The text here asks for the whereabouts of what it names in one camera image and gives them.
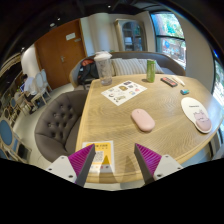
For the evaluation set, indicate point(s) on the grey tufted armchair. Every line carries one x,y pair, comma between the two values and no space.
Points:
58,123

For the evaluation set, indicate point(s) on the black box with red print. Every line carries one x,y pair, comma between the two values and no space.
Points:
169,82

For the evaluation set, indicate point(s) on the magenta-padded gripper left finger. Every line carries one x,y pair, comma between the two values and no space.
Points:
63,166

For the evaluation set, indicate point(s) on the green drink can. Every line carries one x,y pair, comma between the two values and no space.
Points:
151,71

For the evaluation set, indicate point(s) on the large striped cushion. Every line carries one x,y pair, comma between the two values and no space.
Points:
128,66

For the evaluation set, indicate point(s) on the large black-framed window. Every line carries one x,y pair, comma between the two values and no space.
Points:
170,36

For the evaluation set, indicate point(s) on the black and red backpack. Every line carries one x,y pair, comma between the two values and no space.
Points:
87,71

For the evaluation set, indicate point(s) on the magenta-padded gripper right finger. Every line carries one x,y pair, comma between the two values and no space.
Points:
163,165

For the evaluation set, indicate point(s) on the small teal pack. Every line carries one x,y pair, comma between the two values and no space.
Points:
184,91

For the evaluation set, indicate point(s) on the clear plastic tumbler bottle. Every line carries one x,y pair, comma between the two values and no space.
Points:
104,70

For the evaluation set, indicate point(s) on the white round mouse pad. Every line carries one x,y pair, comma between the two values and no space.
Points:
195,110

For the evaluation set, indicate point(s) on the brown wooden door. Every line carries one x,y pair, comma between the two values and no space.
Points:
60,56

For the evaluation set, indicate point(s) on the grey curved sofa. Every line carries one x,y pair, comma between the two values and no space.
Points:
166,61

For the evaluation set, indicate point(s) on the group of blue chairs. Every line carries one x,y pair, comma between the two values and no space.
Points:
6,133

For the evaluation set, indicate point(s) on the small striped cushion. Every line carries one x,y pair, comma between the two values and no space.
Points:
158,68

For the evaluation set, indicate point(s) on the white door sign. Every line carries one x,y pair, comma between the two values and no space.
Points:
70,36

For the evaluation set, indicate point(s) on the pink computer mouse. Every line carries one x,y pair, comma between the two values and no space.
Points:
143,120

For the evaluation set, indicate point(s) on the white sticker sheet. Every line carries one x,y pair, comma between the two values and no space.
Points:
124,92

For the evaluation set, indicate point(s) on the side window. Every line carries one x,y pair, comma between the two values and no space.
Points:
219,83

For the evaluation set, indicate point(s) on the glass-door cabinet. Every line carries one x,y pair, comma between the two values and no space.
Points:
131,35

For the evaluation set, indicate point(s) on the person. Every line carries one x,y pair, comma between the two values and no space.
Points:
29,86

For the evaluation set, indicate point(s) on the group of white chairs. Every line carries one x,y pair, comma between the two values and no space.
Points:
42,83

